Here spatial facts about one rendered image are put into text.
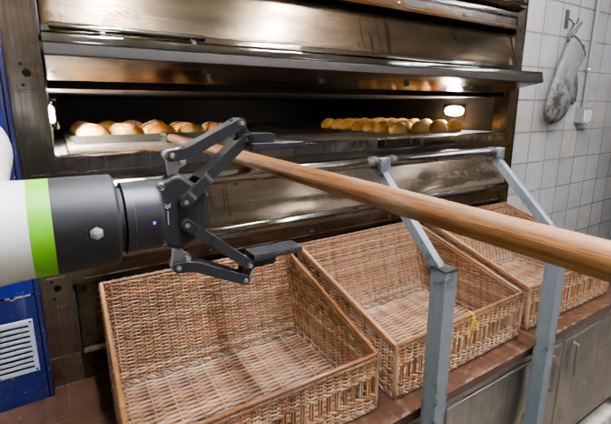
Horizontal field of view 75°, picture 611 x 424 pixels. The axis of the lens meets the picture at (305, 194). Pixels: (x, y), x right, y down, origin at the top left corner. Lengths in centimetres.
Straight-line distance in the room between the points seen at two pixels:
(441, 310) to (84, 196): 75
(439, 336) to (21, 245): 81
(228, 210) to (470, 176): 113
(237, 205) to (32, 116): 56
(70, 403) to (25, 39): 87
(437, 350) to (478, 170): 114
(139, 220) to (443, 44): 149
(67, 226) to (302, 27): 105
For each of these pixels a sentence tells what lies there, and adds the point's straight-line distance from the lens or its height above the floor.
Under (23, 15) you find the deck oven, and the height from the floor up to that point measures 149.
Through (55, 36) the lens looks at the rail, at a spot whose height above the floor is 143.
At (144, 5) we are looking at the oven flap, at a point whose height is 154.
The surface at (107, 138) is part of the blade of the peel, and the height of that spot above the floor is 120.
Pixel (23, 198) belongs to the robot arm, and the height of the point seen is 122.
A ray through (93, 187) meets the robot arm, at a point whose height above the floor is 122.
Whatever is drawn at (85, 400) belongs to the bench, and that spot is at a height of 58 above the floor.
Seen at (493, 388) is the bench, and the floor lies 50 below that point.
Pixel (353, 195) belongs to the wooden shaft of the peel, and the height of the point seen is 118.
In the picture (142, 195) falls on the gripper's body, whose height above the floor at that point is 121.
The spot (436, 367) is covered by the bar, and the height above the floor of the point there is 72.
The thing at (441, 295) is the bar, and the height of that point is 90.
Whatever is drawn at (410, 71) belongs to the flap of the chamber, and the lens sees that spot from 140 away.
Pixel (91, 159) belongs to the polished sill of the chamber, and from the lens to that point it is 113.
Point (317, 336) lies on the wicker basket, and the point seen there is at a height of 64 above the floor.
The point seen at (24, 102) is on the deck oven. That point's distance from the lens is 113.
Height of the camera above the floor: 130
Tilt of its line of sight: 12 degrees down
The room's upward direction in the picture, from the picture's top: straight up
